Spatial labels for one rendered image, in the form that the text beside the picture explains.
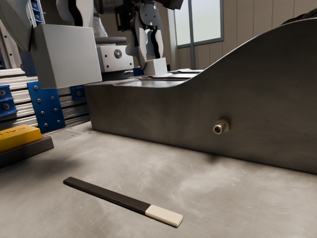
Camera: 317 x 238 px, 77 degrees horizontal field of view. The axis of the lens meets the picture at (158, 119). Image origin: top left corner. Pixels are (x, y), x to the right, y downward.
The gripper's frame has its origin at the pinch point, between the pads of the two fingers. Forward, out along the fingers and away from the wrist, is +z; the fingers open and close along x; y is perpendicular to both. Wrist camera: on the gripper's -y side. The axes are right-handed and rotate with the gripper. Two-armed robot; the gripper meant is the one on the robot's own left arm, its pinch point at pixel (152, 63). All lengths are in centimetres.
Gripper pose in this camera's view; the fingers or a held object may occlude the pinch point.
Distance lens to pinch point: 51.8
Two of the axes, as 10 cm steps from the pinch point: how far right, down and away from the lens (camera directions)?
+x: -6.1, 2.7, -7.4
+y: -7.8, -0.8, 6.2
